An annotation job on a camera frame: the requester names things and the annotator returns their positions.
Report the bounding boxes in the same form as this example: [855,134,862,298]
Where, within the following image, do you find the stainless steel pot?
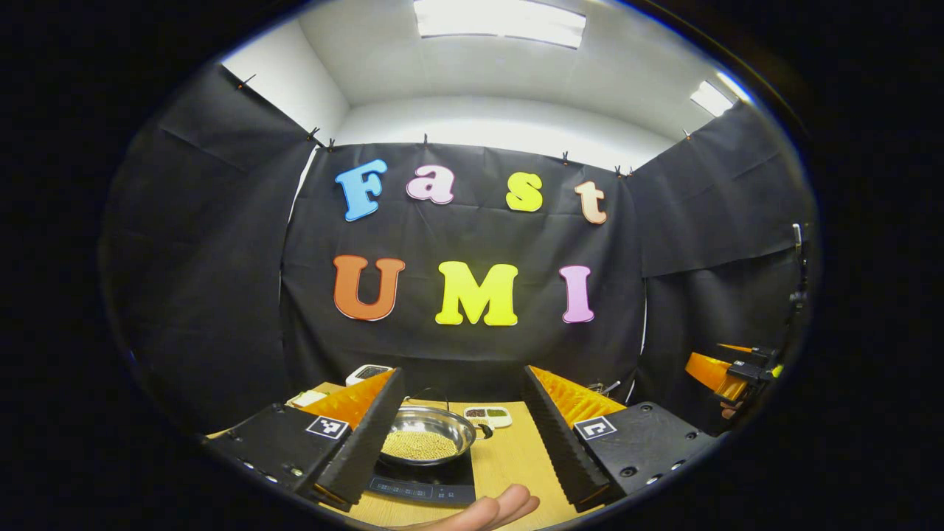
[380,405,493,468]

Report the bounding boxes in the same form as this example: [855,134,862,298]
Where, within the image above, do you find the black backdrop cloth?
[103,63,816,443]

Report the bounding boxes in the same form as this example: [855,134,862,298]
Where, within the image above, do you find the black induction cooktop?
[365,450,479,507]

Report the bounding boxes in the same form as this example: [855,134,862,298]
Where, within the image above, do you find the white toaster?
[345,364,394,387]

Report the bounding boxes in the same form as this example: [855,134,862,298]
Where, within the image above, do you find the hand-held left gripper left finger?
[201,367,408,511]

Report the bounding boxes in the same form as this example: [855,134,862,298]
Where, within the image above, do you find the pile of soybeans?
[382,430,459,462]

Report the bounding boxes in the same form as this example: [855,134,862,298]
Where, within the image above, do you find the ceiling light panel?
[690,80,737,119]
[413,0,588,49]

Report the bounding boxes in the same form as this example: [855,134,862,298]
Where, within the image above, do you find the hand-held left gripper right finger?
[521,364,718,514]

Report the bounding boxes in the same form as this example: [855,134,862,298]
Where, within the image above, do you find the white divided bean tray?
[464,406,513,429]

